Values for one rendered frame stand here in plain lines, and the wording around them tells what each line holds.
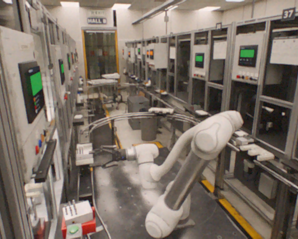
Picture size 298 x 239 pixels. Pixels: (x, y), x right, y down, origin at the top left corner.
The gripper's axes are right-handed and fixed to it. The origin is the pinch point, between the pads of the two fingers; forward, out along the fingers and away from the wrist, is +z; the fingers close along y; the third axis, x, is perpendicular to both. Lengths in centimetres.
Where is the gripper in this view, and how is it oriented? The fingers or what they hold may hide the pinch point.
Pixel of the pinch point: (93, 158)
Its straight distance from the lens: 147.6
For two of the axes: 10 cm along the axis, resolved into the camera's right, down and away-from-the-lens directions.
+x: 2.6, 2.7, -9.3
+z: -9.7, 0.9, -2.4
